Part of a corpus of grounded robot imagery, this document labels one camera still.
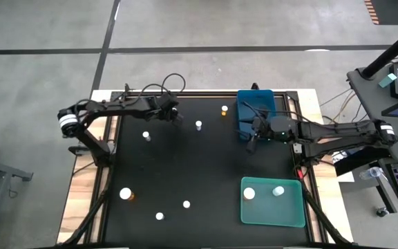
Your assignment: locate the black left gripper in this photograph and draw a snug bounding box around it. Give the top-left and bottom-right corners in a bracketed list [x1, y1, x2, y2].
[146, 96, 184, 128]

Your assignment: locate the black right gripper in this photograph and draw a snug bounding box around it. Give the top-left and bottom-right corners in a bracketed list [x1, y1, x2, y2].
[236, 116, 272, 154]

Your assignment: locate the large orange pill bottle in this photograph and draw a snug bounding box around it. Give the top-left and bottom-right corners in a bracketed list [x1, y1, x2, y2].
[119, 187, 136, 202]

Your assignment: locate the blue plastic bin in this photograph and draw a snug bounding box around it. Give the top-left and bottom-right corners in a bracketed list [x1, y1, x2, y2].
[236, 89, 281, 141]

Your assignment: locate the teal plastic bin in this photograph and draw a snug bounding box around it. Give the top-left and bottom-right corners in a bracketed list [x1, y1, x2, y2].
[240, 176, 306, 228]

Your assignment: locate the black table mat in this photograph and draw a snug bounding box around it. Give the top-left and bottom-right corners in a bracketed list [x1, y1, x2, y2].
[111, 95, 312, 245]

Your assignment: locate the clear water bottle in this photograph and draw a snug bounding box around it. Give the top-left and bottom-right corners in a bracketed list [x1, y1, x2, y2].
[359, 166, 387, 181]

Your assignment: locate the dark grey desk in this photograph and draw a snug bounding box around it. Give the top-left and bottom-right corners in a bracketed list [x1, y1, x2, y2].
[333, 57, 398, 239]

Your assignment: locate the small teal box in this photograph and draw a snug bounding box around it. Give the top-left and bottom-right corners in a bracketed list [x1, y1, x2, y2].
[377, 73, 398, 89]

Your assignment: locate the black vertical pole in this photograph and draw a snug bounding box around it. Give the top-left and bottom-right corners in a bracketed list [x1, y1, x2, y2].
[360, 22, 398, 81]

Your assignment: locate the black hazard-striped floor mat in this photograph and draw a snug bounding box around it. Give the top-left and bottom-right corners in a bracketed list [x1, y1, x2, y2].
[363, 0, 398, 26]

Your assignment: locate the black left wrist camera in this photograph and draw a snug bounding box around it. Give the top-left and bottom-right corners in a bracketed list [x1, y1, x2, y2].
[158, 91, 180, 109]

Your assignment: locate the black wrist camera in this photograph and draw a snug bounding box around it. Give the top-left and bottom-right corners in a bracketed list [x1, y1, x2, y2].
[158, 91, 180, 109]
[269, 116, 299, 142]

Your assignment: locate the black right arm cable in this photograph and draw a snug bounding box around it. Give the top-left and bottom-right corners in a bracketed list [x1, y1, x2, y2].
[241, 99, 312, 126]

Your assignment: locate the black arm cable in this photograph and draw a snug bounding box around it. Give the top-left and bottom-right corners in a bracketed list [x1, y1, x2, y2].
[241, 99, 312, 126]
[117, 72, 187, 104]

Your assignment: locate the black aluminium table frame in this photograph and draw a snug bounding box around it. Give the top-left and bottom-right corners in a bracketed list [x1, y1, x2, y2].
[57, 82, 355, 249]

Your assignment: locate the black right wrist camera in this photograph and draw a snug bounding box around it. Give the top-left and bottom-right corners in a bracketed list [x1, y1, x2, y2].
[269, 116, 299, 142]

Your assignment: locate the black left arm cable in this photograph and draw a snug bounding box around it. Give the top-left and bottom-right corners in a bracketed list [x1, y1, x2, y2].
[117, 72, 187, 104]

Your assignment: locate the grey floor cable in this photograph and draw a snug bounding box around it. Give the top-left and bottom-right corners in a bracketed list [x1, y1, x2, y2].
[319, 88, 355, 107]

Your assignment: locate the yellow floor cable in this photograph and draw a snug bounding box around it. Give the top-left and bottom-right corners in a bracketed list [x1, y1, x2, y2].
[332, 91, 358, 122]

